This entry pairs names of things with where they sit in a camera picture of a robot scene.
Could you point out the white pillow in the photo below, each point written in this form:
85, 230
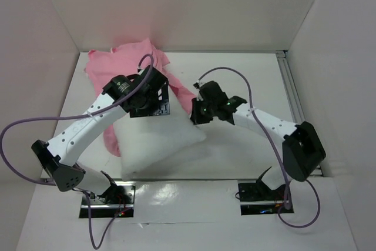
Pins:
144, 141

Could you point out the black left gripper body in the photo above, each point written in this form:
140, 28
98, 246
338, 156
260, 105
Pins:
153, 106

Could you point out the aluminium frame rail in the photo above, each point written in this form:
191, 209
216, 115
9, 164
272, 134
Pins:
296, 110

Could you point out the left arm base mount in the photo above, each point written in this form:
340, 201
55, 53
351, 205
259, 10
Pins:
123, 204

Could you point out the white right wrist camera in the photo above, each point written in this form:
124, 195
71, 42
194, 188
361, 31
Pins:
197, 85

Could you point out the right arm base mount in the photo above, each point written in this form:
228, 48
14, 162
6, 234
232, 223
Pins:
257, 199

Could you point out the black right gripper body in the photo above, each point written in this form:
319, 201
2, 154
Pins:
197, 114

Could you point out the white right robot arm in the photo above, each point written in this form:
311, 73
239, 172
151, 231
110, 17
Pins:
275, 130

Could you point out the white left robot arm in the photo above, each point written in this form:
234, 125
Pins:
59, 156

